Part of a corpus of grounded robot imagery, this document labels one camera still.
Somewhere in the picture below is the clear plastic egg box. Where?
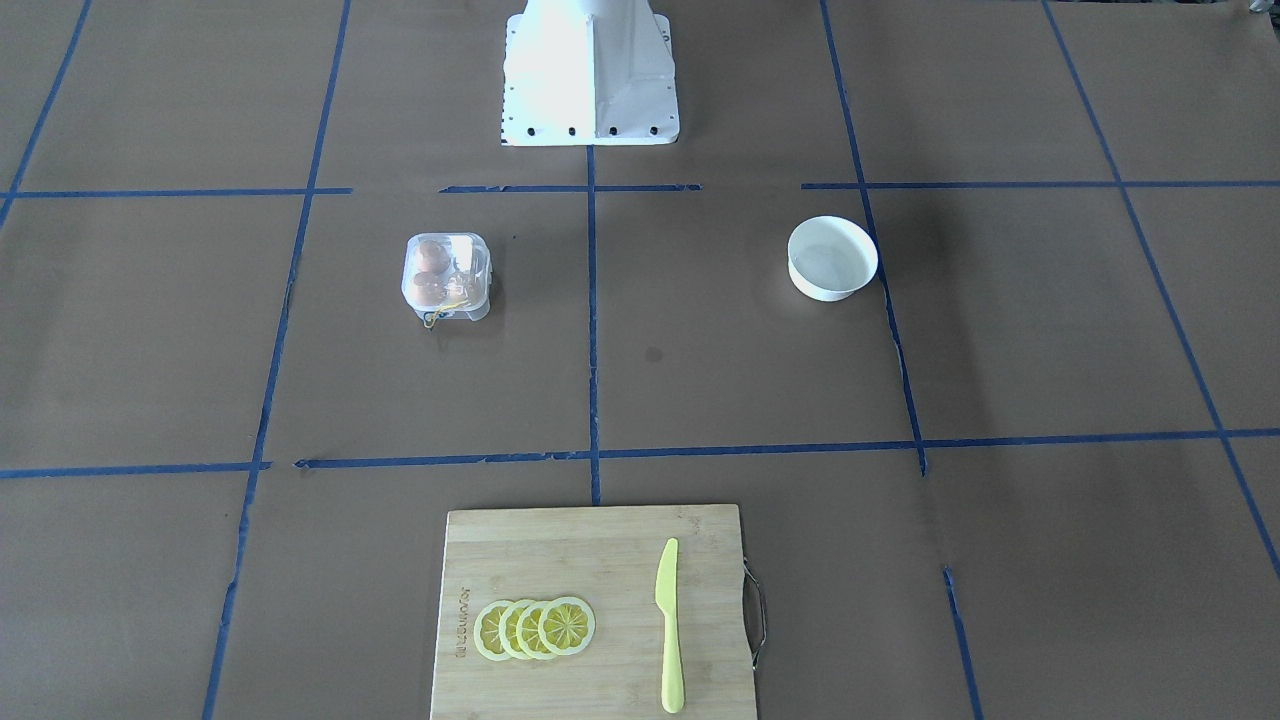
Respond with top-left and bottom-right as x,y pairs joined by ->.
401,232 -> 493,331

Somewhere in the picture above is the brown egg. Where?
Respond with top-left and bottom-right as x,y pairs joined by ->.
451,242 -> 492,282
410,272 -> 451,307
413,240 -> 453,274

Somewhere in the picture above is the bamboo cutting board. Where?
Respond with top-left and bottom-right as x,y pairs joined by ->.
430,503 -> 758,719

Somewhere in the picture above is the white ceramic bowl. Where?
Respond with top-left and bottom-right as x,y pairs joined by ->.
787,215 -> 881,302

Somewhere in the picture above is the yellow plastic knife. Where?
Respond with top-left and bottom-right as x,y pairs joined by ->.
654,537 -> 686,714

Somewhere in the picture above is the yellow lemon slice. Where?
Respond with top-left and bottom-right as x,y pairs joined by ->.
497,600 -> 529,660
472,600 -> 511,662
515,600 -> 554,661
538,596 -> 596,657

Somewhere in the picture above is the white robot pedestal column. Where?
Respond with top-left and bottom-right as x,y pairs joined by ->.
500,1 -> 681,147

